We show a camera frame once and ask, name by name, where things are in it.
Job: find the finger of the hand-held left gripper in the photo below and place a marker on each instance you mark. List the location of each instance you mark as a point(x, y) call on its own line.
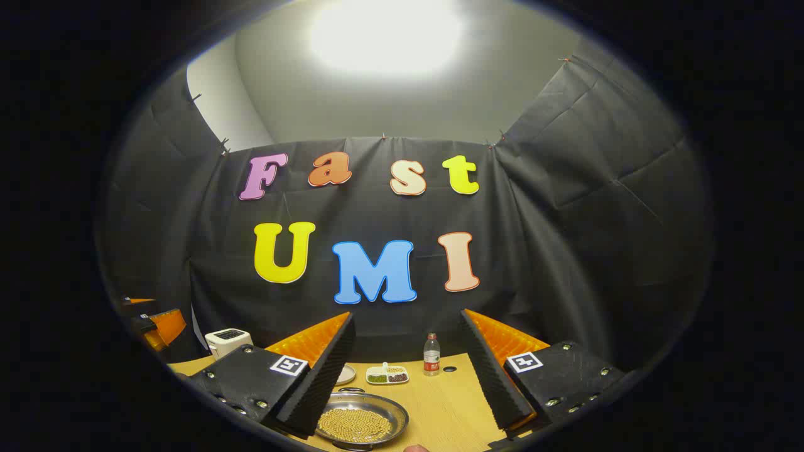
point(164, 328)
point(139, 306)

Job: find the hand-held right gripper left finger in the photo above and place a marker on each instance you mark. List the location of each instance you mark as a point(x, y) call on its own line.
point(317, 383)

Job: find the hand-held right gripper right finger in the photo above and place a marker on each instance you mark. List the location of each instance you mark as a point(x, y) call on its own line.
point(496, 376)

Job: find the white oval plate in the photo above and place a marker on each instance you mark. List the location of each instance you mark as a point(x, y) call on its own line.
point(347, 375)

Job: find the pile of yellow soybeans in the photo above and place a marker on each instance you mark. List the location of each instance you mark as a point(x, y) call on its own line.
point(355, 425)

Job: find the white toaster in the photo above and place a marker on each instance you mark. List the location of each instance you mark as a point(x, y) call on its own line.
point(227, 342)

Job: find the clear plastic water bottle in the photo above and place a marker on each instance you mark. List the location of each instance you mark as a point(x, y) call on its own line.
point(431, 358)

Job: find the white divided dish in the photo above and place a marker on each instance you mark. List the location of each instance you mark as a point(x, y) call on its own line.
point(387, 371)

